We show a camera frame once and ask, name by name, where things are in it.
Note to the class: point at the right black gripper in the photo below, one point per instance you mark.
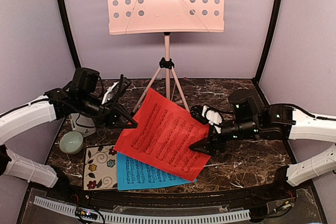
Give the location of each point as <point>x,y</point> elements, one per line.
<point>210,142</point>

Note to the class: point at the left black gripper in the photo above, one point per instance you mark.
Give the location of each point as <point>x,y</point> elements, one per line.
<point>110,115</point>

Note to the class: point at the red sheet music paper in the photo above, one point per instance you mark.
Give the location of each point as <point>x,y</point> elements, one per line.
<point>163,138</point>

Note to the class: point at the blue sheet music paper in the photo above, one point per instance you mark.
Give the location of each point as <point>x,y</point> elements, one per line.
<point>135,175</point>

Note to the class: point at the pink music stand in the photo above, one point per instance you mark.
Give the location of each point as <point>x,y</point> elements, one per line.
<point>166,16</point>

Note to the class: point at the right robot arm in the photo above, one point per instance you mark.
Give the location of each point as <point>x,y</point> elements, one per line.
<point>281,121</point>

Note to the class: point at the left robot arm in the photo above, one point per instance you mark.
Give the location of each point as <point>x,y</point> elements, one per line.
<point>77,101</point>

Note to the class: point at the white metronome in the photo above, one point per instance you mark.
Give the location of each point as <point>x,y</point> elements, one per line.
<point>84,125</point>

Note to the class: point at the floral square plate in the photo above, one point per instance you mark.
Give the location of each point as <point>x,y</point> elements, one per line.
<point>100,168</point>

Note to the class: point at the pale green bowl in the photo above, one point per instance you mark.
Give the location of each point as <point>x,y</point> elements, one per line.
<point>71,143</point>

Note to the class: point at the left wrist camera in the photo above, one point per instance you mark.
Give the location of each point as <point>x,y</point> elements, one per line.
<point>115,92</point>

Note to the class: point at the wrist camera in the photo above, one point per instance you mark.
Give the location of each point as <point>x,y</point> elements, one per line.
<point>115,92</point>
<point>206,115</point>

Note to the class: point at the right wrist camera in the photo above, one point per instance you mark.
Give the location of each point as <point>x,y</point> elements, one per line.
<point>206,115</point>

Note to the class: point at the grey slotted cable duct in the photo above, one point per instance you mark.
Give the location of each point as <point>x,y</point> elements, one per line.
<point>140,215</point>

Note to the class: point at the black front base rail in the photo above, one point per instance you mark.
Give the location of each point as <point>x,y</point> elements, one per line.
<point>297,205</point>

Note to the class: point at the left black frame post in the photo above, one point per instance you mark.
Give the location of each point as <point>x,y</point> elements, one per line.
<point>68,34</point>

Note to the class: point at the black frame post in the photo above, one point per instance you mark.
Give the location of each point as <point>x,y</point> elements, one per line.
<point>268,41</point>
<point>68,34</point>

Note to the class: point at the right black frame post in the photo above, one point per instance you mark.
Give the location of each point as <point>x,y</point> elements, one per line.
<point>268,41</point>

